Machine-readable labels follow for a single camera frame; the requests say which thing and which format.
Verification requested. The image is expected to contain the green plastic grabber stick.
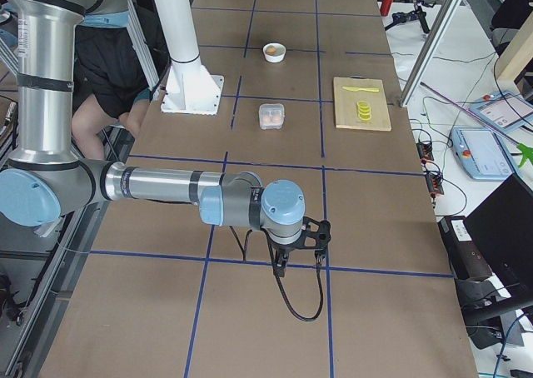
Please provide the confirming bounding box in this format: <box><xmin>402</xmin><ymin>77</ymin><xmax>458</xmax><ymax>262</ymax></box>
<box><xmin>421</xmin><ymin>82</ymin><xmax>533</xmax><ymax>168</ymax></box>

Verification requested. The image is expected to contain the black tripod stand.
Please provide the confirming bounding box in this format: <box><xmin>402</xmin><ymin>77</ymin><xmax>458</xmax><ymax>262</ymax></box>
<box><xmin>385</xmin><ymin>0</ymin><xmax>436</xmax><ymax>36</ymax></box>

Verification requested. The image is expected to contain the aluminium frame post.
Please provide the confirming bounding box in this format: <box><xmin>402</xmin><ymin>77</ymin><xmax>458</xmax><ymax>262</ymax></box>
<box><xmin>399</xmin><ymin>0</ymin><xmax>462</xmax><ymax>107</ymax></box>

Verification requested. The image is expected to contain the wooden cutting board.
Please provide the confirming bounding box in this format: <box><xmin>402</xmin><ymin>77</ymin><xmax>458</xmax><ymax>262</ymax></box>
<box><xmin>333</xmin><ymin>77</ymin><xmax>391</xmax><ymax>132</ymax></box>

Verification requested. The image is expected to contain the blue teach pendant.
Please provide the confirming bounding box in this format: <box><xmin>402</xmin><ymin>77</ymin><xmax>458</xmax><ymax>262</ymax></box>
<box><xmin>451</xmin><ymin>127</ymin><xmax>518</xmax><ymax>182</ymax></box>
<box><xmin>469</xmin><ymin>91</ymin><xmax>532</xmax><ymax>133</ymax></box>

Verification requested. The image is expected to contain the blue teach pendant far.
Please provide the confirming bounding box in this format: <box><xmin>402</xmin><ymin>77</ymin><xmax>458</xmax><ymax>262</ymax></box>
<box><xmin>469</xmin><ymin>91</ymin><xmax>532</xmax><ymax>133</ymax></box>

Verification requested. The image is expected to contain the yellow plastic knife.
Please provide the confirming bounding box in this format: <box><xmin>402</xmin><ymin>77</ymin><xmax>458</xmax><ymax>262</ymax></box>
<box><xmin>341</xmin><ymin>86</ymin><xmax>380</xmax><ymax>93</ymax></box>

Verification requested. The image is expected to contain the seated person in black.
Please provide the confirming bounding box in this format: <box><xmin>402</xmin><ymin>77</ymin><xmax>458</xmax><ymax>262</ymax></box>
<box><xmin>72</xmin><ymin>26</ymin><xmax>150</xmax><ymax>160</ymax></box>

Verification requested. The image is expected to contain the black computer monitor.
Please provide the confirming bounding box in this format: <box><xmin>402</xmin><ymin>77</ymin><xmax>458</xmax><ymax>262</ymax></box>
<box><xmin>465</xmin><ymin>174</ymin><xmax>532</xmax><ymax>291</ymax></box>

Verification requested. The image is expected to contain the clear plastic egg box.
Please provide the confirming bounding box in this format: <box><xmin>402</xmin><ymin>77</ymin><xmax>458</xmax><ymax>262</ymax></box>
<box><xmin>258</xmin><ymin>103</ymin><xmax>285</xmax><ymax>130</ymax></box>

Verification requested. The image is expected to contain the black box device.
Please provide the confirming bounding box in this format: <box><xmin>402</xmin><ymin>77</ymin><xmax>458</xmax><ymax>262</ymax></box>
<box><xmin>438</xmin><ymin>216</ymin><xmax>492</xmax><ymax>282</ymax></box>

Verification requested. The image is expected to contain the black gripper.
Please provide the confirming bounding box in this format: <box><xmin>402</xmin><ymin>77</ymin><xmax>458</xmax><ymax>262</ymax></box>
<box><xmin>266</xmin><ymin>236</ymin><xmax>292</xmax><ymax>277</ymax></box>

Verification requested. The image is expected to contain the blue teach pendant near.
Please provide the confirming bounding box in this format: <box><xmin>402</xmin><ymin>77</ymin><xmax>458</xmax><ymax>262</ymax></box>
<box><xmin>451</xmin><ymin>127</ymin><xmax>518</xmax><ymax>182</ymax></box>

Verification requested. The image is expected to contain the white ceramic bowl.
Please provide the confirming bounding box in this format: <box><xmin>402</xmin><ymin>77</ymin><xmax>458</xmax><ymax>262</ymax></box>
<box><xmin>262</xmin><ymin>42</ymin><xmax>286</xmax><ymax>63</ymax></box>

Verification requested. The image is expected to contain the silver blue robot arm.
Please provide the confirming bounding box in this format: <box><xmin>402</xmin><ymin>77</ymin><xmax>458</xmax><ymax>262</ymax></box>
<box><xmin>1</xmin><ymin>0</ymin><xmax>313</xmax><ymax>276</ymax></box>

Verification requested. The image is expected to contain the orange black connector board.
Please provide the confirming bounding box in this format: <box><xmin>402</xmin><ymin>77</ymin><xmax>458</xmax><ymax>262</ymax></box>
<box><xmin>416</xmin><ymin>142</ymin><xmax>434</xmax><ymax>162</ymax></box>

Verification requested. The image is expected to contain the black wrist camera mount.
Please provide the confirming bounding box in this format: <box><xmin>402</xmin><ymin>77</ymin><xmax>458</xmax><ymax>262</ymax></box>
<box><xmin>299</xmin><ymin>216</ymin><xmax>331</xmax><ymax>265</ymax></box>

